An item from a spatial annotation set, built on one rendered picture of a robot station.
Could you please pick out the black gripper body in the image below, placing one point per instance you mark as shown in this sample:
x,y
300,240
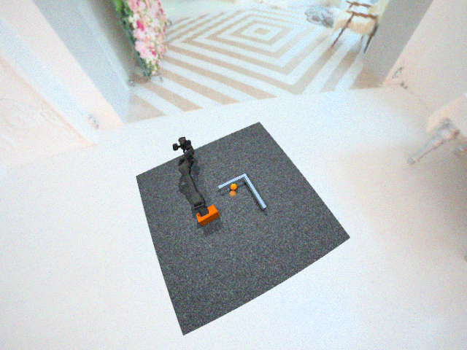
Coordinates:
x,y
175,147

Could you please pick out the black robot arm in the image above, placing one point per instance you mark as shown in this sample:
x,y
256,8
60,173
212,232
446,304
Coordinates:
x,y
185,170

